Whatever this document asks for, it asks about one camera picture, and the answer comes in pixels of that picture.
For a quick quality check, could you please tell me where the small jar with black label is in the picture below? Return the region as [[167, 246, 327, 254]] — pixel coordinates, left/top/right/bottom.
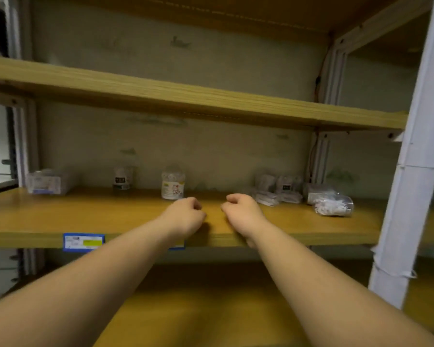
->
[[113, 166, 134, 190]]

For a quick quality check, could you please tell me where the person's right forearm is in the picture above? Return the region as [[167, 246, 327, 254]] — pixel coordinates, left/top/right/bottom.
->
[[253, 222, 434, 347]]

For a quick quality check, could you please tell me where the person's right hand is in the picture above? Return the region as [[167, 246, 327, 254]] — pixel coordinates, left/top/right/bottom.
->
[[221, 194, 269, 249]]

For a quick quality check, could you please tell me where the grey white shelf post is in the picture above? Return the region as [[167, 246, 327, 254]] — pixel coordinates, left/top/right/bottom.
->
[[368, 0, 434, 309]]

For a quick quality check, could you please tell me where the person's left hand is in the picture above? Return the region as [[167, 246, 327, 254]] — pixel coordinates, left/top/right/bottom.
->
[[158, 197, 207, 246]]

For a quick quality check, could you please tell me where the white metal crossbar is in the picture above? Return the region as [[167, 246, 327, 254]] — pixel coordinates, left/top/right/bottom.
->
[[318, 130, 404, 141], [334, 0, 433, 54], [0, 90, 28, 107]]

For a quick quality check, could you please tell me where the person's left forearm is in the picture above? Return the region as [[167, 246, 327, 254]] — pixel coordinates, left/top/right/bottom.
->
[[0, 220, 181, 347]]

